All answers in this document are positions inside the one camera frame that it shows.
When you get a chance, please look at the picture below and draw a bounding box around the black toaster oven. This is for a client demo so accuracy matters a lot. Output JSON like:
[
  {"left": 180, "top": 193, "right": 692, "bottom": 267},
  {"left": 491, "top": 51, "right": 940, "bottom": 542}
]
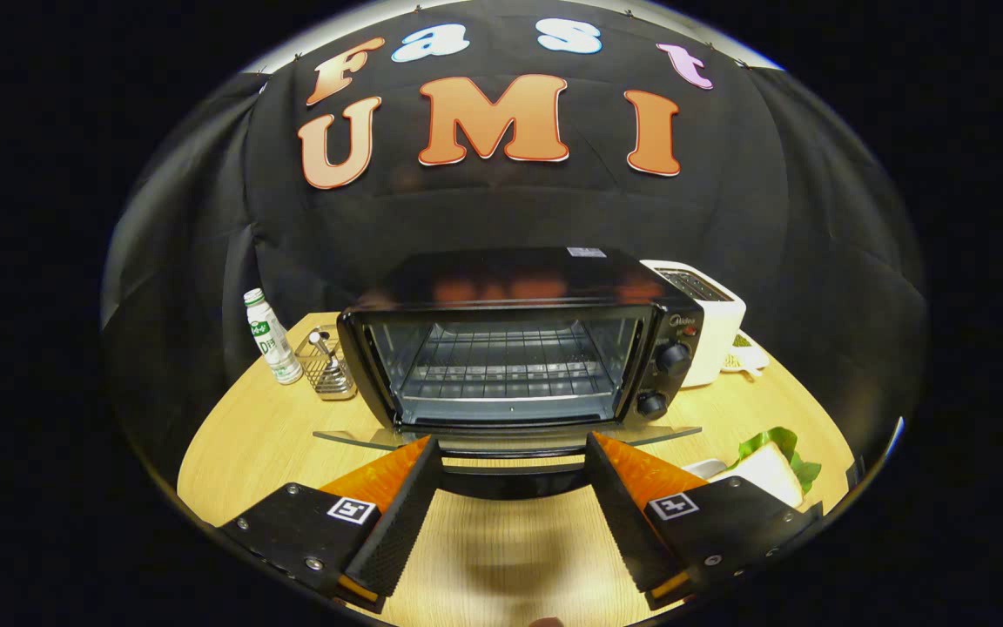
[{"left": 312, "top": 246, "right": 705, "bottom": 502}]

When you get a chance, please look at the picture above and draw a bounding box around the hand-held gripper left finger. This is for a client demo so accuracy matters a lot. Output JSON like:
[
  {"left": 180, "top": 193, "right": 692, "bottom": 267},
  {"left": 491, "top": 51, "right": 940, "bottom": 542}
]
[{"left": 219, "top": 435, "right": 444, "bottom": 616}]

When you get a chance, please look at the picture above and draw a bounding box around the white divided bean dish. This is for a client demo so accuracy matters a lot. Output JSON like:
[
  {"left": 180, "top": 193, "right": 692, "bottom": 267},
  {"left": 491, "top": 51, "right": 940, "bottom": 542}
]
[{"left": 722, "top": 331, "right": 771, "bottom": 378}]

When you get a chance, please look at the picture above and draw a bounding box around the white toaster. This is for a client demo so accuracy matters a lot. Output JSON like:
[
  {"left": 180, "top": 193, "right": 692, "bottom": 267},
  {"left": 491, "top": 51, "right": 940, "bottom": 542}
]
[{"left": 640, "top": 260, "right": 747, "bottom": 389}]

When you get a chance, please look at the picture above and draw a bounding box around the metal wire basket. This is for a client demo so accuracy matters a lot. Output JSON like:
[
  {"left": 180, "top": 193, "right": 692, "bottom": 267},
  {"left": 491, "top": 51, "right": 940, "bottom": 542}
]
[{"left": 296, "top": 325, "right": 359, "bottom": 402}]

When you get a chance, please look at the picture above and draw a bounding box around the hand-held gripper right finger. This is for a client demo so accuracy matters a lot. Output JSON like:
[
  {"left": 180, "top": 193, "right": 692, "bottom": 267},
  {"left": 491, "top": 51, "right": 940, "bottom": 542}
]
[{"left": 584, "top": 431, "right": 825, "bottom": 611}]

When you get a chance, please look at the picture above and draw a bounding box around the lettuce sandwich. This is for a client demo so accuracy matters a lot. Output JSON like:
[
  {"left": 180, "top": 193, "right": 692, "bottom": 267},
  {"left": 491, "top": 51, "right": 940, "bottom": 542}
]
[{"left": 710, "top": 426, "right": 823, "bottom": 511}]

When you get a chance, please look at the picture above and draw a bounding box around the white green-label drink bottle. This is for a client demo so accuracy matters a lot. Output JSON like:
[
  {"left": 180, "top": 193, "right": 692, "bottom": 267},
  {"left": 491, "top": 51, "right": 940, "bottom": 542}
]
[{"left": 243, "top": 288, "right": 305, "bottom": 387}]

